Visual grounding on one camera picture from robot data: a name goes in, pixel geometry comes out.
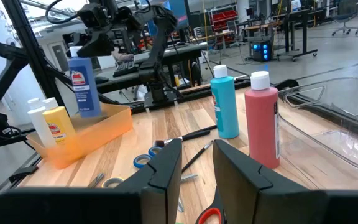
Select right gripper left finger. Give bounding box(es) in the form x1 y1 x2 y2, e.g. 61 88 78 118
0 138 183 224

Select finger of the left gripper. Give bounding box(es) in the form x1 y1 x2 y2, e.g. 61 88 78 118
63 32 83 47
78 32 115 58

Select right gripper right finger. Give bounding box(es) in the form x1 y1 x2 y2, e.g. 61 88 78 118
212 139 358 224

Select black red scissors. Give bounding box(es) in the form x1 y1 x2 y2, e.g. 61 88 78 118
195 185 227 224

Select blue scissors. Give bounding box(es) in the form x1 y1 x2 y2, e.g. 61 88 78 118
132 146 198 183

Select yellow grey scissors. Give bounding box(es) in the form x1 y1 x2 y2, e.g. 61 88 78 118
101 176 126 189

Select blue paint bottle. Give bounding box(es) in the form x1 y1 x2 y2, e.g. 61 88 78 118
68 45 102 118

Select thick black paintbrush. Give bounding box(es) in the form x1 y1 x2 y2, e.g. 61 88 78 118
154 129 211 147

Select red paint bottle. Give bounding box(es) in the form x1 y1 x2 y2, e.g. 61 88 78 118
244 70 281 169

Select yellow paint bottle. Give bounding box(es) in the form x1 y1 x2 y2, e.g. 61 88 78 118
42 96 76 146

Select white paint bottle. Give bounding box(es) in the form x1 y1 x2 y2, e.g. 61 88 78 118
27 97 57 149

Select teal paint bottle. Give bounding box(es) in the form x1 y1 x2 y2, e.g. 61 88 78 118
210 64 240 139

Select black keyboard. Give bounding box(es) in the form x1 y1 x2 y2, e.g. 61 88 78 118
112 61 139 78

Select orange plastic bin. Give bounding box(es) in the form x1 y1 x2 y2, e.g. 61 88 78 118
26 102 134 170

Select blue screen monitor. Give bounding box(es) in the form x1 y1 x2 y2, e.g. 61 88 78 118
163 0 190 30

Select clear plastic bin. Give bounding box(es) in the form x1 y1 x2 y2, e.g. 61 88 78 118
277 77 358 191

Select red storage shelf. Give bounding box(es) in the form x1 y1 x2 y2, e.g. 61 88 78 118
210 9 239 44

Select computer tower blue lights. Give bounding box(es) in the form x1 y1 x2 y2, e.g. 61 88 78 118
249 39 273 62

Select black standing desk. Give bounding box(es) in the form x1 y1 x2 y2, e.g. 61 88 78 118
275 8 319 62

